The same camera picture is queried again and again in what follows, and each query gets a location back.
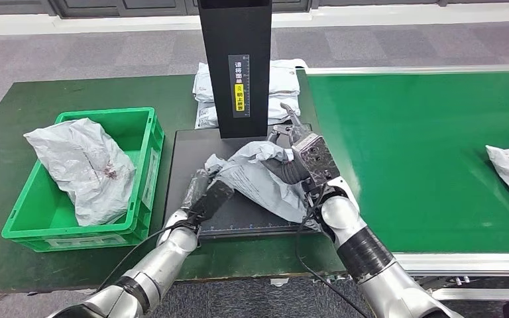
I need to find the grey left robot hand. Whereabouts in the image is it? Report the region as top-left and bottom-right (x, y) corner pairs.
(180, 168), (213, 211)

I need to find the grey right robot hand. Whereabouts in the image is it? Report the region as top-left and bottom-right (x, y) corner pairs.
(260, 103), (311, 186)

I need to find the grey parcel red stain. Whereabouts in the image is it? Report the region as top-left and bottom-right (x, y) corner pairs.
(23, 117), (137, 227)

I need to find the white parcel bag QR label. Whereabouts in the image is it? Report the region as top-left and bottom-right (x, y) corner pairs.
(194, 94), (302, 131)

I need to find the flat white parcel bag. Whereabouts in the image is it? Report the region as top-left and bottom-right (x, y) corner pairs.
(192, 59), (302, 104)

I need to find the green conveyor belt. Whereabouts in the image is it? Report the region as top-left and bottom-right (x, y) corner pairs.
(305, 64), (509, 301)

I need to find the black inbound scanner machine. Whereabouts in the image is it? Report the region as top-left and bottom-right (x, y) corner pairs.
(163, 0), (325, 240)

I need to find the ruler label sticker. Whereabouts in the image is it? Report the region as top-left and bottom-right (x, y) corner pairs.
(228, 54), (251, 119)

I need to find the green plastic crate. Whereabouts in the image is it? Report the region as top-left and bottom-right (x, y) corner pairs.
(1, 107), (165, 253)

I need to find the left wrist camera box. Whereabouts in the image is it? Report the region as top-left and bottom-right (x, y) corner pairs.
(188, 180), (235, 229)

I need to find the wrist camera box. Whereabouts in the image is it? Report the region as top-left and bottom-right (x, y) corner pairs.
(292, 132), (341, 186)
(188, 180), (235, 229)

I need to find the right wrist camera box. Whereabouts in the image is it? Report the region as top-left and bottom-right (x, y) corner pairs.
(292, 132), (341, 186)

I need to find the black left camera cable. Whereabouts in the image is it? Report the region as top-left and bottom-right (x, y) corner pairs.
(96, 219), (194, 293)

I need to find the black camera cable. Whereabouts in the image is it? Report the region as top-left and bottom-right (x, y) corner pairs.
(294, 193), (370, 318)
(96, 219), (194, 293)

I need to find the black right camera cable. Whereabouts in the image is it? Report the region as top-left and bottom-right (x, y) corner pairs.
(294, 193), (370, 318)

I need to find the metal conveyor bracket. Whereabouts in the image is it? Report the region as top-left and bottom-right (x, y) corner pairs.
(425, 275), (473, 291)

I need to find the glass partition grey frame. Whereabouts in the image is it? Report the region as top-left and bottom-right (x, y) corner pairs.
(0, 0), (509, 19)

